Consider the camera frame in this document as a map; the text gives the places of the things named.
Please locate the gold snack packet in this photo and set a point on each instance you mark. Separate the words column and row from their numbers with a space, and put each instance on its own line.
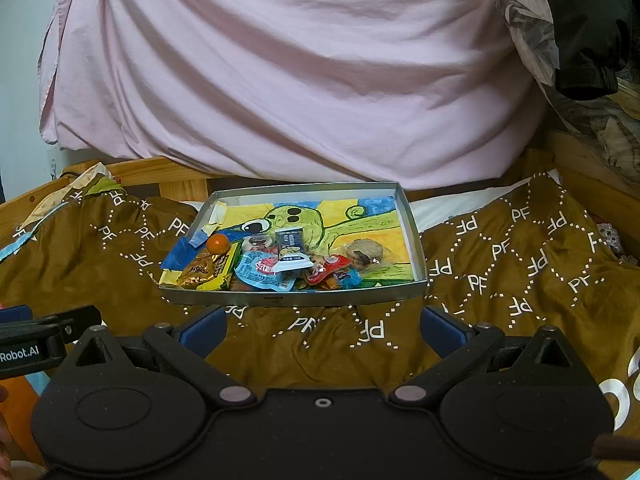
column 197, row 267

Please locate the small orange ball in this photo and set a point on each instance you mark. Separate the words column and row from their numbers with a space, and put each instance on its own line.
column 218, row 244

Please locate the white sheet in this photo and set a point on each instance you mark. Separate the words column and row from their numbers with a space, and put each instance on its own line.
column 450, row 210

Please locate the pink cloth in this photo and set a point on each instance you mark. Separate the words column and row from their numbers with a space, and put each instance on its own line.
column 300, row 70

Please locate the orange cloth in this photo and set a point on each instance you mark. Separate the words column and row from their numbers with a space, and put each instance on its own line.
column 22, row 410

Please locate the light blue snack packet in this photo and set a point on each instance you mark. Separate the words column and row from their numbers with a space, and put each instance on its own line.
column 260, row 272

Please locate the grey shallow box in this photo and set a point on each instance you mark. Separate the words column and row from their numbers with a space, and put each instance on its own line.
column 300, row 299

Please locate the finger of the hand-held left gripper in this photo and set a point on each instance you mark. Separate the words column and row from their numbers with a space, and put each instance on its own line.
column 12, row 314
column 80, row 321

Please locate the yellow green snack bar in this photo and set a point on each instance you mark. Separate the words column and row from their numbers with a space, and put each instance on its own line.
column 225, row 270

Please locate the black jacket sleeve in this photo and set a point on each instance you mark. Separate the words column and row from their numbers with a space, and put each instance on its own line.
column 590, row 25

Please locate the green and white cloth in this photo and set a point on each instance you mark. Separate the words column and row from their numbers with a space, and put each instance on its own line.
column 95, row 182

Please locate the dark candy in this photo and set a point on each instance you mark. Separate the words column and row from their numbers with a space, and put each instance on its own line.
column 260, row 242

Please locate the grey leaf print cloth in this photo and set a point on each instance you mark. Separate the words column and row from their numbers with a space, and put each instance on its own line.
column 520, row 15

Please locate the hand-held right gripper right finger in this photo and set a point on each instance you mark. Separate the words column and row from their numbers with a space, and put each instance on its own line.
column 441, row 329

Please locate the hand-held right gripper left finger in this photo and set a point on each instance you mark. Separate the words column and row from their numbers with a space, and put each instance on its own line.
column 202, row 329

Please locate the small white packet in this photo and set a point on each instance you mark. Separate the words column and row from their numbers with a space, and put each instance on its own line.
column 295, row 261

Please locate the brown printed blanket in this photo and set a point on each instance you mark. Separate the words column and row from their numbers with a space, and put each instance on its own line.
column 500, row 300

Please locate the small floral cloth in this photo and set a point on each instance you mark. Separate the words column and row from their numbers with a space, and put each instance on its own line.
column 610, row 237

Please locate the dark blue snack packet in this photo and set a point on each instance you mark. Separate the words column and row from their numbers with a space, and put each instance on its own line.
column 289, row 241

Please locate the red quail egg packet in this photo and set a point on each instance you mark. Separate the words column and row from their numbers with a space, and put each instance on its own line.
column 327, row 264

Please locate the round biscuit clear packet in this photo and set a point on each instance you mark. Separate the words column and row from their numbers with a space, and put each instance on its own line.
column 365, row 252

